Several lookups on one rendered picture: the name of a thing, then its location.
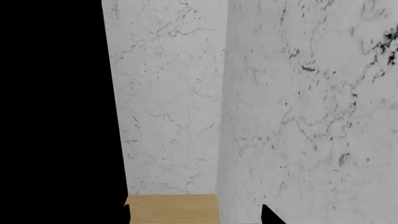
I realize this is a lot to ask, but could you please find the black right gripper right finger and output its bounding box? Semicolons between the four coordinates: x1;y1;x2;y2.
261;203;287;224

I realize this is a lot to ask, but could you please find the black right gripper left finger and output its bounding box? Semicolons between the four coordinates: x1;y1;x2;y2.
119;203;131;224

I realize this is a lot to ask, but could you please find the black fridge cabinet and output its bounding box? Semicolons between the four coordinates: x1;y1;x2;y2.
0;0;129;224

